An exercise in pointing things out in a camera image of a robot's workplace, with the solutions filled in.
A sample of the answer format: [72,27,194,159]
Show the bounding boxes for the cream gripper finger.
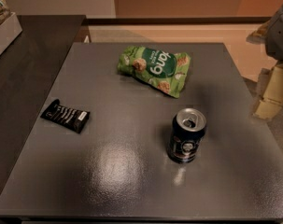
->
[253,62,283,119]

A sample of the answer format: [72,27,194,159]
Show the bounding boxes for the dark side table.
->
[0,15,86,194]

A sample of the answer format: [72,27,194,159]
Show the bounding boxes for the dark soda can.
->
[167,108,206,163]

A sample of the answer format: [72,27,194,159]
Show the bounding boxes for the white snack box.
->
[0,0,22,56]

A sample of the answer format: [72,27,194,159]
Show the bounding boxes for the black rxbar chocolate bar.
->
[41,99,90,133]

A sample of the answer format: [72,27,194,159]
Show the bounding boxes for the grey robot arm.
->
[247,5,283,119]

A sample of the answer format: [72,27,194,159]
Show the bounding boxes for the green rice chip bag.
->
[118,46,191,98]

